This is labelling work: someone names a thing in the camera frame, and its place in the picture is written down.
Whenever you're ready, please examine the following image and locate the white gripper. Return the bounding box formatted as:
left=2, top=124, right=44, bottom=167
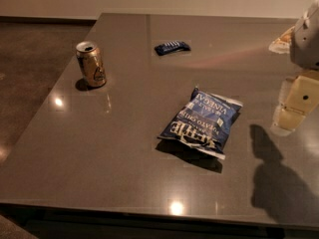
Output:
left=268, top=0, right=319, bottom=136

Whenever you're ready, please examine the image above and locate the blue kettle chip bag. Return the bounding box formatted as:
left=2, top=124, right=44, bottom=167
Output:
left=159, top=88, right=243, bottom=159

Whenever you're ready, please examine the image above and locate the blue rxbar blueberry bar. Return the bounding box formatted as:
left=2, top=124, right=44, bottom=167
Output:
left=154, top=41, right=191, bottom=56

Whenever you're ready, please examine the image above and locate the gold soda can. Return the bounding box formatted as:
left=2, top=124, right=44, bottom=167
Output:
left=76, top=41, right=107, bottom=88

